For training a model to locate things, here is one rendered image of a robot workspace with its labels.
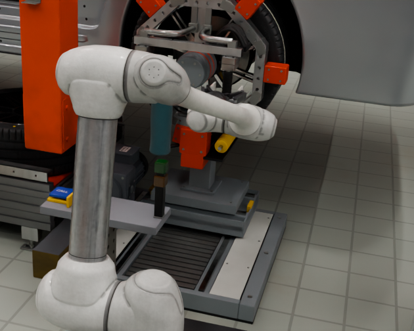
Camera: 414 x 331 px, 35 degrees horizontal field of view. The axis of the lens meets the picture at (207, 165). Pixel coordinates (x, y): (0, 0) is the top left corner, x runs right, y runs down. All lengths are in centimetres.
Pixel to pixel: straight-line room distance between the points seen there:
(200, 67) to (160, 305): 115
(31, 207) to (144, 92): 140
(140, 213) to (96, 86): 80
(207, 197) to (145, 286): 136
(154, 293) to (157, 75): 54
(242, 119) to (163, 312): 65
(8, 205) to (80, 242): 125
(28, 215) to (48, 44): 79
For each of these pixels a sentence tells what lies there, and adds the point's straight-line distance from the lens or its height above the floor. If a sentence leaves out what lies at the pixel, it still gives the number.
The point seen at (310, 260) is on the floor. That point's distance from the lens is 305.
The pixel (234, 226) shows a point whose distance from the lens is 295.
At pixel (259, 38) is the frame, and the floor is 99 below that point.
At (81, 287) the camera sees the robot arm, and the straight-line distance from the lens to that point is 175.
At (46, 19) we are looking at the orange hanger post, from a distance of 252.
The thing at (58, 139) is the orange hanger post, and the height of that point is 58.
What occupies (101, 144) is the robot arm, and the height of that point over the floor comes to 91.
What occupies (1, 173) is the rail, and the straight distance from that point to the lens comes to 292.
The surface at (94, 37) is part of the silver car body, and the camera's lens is 303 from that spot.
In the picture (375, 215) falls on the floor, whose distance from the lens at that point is 358.
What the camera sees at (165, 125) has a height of 61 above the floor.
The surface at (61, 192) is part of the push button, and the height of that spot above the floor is 48.
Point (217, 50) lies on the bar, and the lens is 249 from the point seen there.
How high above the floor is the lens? 152
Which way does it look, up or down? 23 degrees down
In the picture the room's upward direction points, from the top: 4 degrees clockwise
